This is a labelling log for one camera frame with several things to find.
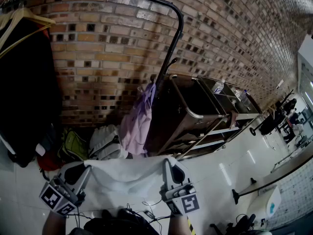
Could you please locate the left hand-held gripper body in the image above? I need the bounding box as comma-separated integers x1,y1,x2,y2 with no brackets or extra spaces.
39,176,87,216

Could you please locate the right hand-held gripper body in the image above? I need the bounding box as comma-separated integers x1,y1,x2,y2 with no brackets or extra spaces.
162,181,200,216

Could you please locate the white garment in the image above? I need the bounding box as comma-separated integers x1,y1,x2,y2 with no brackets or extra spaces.
83,155,177,200

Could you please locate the black metal clothes rack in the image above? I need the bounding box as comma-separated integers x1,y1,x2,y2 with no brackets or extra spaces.
0,0,184,93

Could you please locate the person's right forearm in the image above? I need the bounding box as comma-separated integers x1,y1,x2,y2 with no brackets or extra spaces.
168,213,190,235

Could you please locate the person's left forearm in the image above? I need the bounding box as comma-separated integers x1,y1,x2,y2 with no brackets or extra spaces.
41,211,68,235

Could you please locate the person's right hand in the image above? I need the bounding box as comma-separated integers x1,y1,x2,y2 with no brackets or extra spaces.
159,184,169,202

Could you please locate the red bag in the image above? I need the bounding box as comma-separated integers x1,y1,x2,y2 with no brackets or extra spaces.
36,150,66,172

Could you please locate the green backpack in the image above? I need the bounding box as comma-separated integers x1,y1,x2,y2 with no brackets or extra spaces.
57,128,89,161

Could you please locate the white garment tag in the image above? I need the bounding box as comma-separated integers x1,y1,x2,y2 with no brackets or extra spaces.
35,143,46,157

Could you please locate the white backpack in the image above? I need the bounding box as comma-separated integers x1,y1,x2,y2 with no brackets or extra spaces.
88,125,128,160

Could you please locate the purple cloth bag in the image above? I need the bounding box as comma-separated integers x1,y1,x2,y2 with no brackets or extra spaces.
119,82,157,156

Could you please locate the person's dark grey sweater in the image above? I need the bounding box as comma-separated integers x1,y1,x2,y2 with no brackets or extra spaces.
83,208,161,235

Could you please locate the black office chair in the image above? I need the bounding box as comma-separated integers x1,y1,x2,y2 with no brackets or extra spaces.
210,213,257,235

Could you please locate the stainless steel cart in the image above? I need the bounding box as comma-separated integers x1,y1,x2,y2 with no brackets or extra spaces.
146,73,264,160

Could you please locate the brown cloth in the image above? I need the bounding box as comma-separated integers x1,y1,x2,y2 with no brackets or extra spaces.
228,110,239,130

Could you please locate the white plastic machine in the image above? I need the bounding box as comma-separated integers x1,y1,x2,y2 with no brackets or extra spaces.
246,185,282,227

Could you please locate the black hanging garment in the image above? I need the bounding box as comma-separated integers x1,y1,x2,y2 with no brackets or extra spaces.
0,21,63,167

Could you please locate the grey long table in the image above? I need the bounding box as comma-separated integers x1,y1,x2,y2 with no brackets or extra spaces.
231,153,313,205

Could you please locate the clear bottle purple label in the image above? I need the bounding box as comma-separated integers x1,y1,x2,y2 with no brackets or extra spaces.
211,81,224,94

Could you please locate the clear plastic bottle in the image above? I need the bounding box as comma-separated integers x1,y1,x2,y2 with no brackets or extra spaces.
239,89,251,107

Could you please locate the wooden clothes hanger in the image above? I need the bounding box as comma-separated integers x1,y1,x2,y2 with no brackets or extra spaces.
0,7,56,58

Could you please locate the black floor cable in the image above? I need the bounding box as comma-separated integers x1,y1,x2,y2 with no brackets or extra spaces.
123,199,173,230

